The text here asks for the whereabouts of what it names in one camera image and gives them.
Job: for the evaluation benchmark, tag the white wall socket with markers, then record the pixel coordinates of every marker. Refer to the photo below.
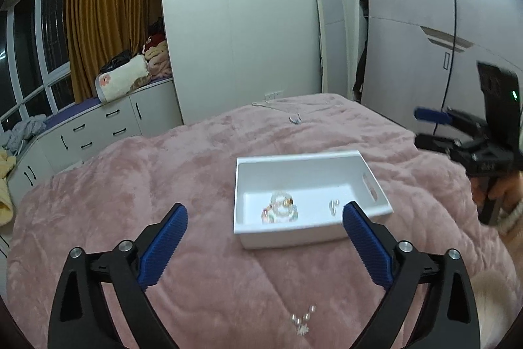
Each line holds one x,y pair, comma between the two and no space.
273,95

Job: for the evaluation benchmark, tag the white window seat cabinets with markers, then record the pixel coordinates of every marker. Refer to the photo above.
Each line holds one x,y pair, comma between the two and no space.
102,120

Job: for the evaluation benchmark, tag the black bag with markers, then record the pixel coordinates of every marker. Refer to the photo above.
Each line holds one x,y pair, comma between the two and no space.
116,60

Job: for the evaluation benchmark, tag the pink fluffy blanket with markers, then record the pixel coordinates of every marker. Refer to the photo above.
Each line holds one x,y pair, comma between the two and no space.
163,169

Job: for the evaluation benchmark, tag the grey wardrobe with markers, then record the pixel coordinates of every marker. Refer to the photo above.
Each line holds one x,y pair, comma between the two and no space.
408,46

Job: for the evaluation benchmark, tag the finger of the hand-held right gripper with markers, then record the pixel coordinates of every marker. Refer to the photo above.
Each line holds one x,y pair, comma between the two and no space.
427,114
433,143

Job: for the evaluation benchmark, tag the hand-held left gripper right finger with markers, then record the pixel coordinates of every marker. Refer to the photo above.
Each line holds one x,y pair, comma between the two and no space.
367,246

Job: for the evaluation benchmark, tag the wide mustard curtain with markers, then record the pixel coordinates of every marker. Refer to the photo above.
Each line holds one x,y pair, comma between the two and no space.
110,5

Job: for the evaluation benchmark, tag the pink clothes pile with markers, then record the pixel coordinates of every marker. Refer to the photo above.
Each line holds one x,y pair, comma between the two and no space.
159,58

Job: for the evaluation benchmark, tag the cream fluffy garment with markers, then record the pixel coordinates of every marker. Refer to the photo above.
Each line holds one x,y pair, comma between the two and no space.
494,300

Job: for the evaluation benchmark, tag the red plush item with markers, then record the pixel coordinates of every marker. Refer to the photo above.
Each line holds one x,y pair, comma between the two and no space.
155,39

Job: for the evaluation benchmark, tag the white framed standing mirror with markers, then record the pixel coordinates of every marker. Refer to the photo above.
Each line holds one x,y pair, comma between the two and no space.
333,38

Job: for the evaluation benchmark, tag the large bay window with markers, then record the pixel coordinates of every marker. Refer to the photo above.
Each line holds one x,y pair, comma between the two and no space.
36,46

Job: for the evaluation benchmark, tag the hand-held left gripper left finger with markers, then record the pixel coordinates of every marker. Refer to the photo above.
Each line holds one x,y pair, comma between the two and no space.
163,246

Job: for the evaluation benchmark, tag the white rectangular storage box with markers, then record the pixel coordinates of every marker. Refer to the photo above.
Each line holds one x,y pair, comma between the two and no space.
286,234

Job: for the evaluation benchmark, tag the white clothes hanger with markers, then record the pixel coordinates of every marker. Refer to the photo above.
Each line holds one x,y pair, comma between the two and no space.
295,118

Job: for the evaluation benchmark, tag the yellow fleece blanket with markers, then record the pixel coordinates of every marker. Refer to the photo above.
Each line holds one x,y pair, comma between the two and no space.
5,185

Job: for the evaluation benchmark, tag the clear crystal trinket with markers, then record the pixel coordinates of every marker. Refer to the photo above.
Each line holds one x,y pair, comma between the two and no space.
303,317

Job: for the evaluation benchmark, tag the person's right hand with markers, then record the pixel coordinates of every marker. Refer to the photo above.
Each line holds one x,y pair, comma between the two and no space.
506,189

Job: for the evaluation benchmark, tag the grey clothes pile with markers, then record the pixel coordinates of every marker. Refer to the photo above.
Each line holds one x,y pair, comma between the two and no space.
24,130

